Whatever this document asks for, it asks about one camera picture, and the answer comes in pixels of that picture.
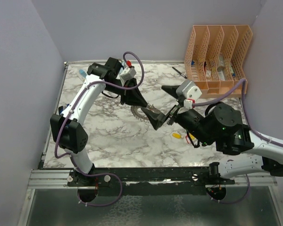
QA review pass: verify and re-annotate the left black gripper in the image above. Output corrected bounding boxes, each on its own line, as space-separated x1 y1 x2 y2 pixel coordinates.
104 77 148 107

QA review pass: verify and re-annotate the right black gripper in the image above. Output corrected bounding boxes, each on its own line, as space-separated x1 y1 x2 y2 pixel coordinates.
141 85 214 147

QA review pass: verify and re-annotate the round metal keyring disc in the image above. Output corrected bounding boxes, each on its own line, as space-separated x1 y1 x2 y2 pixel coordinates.
130 105 160 124

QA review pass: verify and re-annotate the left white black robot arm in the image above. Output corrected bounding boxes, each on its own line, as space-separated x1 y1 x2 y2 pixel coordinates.
50 57 148 186

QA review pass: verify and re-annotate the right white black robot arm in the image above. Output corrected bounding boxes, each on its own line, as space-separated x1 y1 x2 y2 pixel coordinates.
142 86 283 184

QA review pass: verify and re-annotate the upper yellow key tag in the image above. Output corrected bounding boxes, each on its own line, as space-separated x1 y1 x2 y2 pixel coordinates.
172 133 182 139

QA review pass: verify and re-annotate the black marker pen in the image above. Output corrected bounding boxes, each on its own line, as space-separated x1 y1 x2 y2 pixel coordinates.
172 66 187 79

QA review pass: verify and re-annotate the red key tag right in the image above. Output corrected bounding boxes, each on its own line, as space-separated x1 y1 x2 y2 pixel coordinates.
185 136 190 144

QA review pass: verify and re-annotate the blue white packaged item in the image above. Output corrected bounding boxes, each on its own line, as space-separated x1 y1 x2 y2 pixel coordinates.
79 69 87 77

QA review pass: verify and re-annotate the orange plastic file organizer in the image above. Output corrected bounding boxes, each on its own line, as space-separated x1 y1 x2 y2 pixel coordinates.
184 25 253 98

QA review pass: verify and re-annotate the dark blue stapler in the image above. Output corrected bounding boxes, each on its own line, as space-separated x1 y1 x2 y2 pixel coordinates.
58 104 69 115

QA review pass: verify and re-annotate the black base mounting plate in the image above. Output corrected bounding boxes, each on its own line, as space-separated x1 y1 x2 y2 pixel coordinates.
37 150 265 196

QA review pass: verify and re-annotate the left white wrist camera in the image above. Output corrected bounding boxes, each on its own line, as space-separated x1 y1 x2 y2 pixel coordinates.
118 67 136 86

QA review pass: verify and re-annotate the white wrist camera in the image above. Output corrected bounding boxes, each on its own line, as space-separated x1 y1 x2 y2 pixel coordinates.
118 67 136 86
175 80 202 109

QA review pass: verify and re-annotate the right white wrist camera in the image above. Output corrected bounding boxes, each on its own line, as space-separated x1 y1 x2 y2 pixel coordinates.
175 80 202 109

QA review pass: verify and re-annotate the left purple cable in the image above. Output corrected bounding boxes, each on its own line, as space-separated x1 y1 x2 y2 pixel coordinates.
54 51 145 208

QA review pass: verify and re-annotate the purple cable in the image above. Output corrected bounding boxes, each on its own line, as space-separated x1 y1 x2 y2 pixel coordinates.
192 78 283 205
54 51 145 208

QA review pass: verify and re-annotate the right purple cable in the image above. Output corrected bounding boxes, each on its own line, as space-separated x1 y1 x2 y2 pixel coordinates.
192 78 283 205

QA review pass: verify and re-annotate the aluminium frame rail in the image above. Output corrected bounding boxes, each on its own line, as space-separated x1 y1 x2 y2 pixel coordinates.
28 169 277 189

